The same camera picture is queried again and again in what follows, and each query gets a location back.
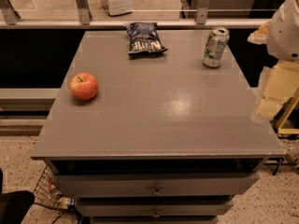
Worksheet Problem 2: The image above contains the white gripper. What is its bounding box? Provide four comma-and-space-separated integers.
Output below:
248, 0, 299, 122

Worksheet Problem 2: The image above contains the green white 7up can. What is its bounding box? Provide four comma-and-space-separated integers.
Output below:
203, 27, 230, 68

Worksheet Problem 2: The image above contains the blue kettle chips bag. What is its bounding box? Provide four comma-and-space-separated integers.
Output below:
124, 21, 167, 56

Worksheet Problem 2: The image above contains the upper grey drawer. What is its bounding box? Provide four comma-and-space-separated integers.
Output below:
53, 172, 259, 199

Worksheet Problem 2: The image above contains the grey drawer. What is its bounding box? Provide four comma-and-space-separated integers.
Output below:
53, 172, 259, 199
76, 199, 234, 217

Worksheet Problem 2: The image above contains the grey drawer cabinet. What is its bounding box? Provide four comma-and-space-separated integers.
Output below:
32, 30, 284, 224

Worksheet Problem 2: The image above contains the white machine base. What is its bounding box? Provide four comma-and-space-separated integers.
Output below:
100, 0, 133, 16

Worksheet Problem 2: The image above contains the red apple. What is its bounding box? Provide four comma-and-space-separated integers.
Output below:
69, 73, 98, 101

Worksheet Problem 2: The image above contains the lower grey drawer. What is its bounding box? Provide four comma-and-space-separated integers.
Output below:
76, 199, 234, 217

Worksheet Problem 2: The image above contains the plastic bottle in basket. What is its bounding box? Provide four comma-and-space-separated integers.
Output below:
48, 176, 74, 209

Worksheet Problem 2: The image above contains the metal glass railing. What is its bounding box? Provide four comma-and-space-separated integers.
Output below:
0, 0, 283, 30

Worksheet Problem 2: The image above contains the black chair corner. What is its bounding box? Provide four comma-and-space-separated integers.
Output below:
0, 169, 35, 224

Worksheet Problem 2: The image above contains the yellow metal frame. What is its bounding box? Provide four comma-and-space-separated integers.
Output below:
275, 89, 299, 135

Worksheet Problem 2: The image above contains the wire mesh basket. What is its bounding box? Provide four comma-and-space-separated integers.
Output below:
34, 167, 70, 210

